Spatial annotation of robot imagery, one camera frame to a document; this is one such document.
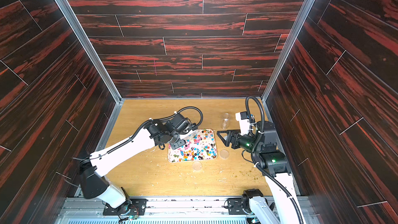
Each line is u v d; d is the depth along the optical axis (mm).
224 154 914
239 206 736
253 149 508
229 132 565
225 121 986
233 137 566
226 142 576
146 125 531
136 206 735
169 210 734
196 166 863
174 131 583
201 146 936
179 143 678
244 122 578
